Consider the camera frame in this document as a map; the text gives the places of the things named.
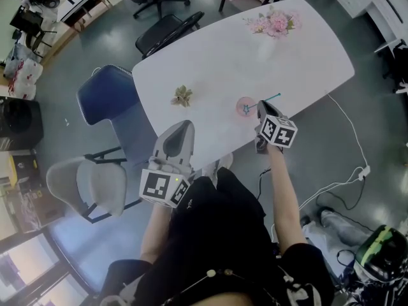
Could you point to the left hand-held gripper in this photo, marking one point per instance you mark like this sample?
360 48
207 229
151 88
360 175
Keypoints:
159 186

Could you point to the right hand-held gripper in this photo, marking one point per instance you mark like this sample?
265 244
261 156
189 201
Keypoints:
279 132

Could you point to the teal star-tipped plastic stick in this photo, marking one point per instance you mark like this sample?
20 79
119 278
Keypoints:
271 97

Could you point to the person's right forearm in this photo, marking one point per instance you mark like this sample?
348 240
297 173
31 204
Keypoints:
287 196

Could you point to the person's left forearm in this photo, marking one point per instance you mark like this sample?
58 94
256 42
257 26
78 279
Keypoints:
156 231

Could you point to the small potted succulent plant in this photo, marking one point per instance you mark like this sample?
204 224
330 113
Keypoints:
182 96

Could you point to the blue upholstered chair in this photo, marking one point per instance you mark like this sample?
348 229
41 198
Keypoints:
108 97

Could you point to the white vase with pink flowers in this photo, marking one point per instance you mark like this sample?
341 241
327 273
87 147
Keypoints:
277 22

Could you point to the person's black clothing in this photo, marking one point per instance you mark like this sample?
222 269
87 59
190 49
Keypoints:
220 234

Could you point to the black slatted chair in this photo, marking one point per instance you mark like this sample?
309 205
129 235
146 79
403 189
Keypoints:
165 30

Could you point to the white power strip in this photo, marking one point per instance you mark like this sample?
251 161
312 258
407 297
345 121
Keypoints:
363 172

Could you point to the small black box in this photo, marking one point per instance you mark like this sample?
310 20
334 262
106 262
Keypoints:
27 167

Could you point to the brown cardboard box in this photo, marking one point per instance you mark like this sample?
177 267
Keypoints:
38 206

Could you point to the black speaker box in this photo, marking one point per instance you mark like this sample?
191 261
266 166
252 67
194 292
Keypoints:
20 123

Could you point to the white red plastic bags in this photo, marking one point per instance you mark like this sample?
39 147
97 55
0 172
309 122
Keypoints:
24 75

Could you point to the yellow box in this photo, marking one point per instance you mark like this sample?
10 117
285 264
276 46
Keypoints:
8 171

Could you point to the green black helmet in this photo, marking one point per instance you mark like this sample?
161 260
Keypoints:
379 247

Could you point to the black metal side chair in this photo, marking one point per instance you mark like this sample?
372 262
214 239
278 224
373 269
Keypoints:
30 24

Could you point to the black floor fan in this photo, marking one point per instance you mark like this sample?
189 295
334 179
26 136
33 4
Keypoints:
48 1

